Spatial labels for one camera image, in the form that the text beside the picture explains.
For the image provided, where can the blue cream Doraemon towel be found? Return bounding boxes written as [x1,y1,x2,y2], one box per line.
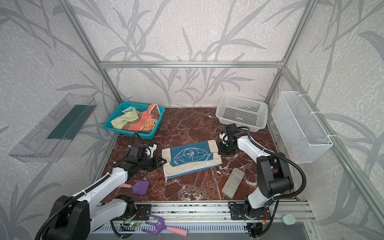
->
[162,140,222,180]

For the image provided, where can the light green cloth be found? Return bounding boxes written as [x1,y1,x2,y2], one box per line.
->
[111,107,141,130]

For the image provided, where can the purple toy shovel pink handle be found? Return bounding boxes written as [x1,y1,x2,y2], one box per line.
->
[119,181,150,196]

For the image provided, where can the white wire mesh basket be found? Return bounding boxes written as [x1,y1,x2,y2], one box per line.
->
[272,91,333,164]

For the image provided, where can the mint green round object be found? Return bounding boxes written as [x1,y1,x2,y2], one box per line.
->
[282,214,297,226]

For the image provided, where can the clear plastic wall shelf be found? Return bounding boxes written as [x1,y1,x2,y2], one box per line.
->
[9,94,97,163]

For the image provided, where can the purple toy rake pink handle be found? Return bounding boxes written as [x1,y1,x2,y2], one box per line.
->
[142,214,188,237]

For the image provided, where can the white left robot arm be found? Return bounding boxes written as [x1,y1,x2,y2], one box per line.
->
[35,144,166,240]

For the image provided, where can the teal plastic basket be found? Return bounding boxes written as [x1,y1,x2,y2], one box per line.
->
[104,102,165,140]

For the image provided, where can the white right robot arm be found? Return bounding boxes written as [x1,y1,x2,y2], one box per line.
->
[219,124,307,211]

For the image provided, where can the orange patterned towel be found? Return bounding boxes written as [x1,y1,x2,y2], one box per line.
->
[122,104,161,132]

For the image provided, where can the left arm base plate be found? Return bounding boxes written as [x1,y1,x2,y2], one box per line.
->
[112,204,152,232]

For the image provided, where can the white plastic basket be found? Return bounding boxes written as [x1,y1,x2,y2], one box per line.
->
[216,95,268,132]

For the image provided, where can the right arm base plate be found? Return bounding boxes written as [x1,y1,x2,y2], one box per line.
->
[228,202,272,222]

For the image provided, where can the aluminium frame profile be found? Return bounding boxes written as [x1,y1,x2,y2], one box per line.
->
[59,1,384,224]

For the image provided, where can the grey stone block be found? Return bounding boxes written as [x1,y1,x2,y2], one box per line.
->
[222,168,245,199]

